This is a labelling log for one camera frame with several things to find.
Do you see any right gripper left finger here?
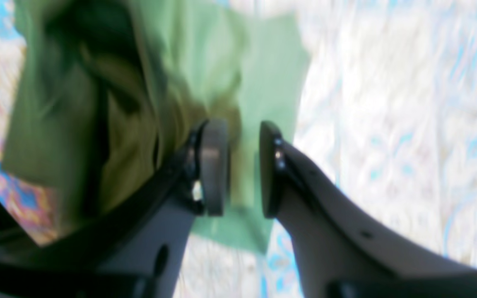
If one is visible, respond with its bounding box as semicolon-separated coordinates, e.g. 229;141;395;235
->
0;119;229;298

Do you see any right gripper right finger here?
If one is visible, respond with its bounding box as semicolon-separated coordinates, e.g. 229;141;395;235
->
259;121;477;298

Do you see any green t-shirt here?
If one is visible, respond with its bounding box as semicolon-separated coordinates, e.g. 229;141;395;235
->
1;0;310;253

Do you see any patterned tablecloth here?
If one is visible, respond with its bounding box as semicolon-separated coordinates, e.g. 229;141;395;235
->
0;0;477;298

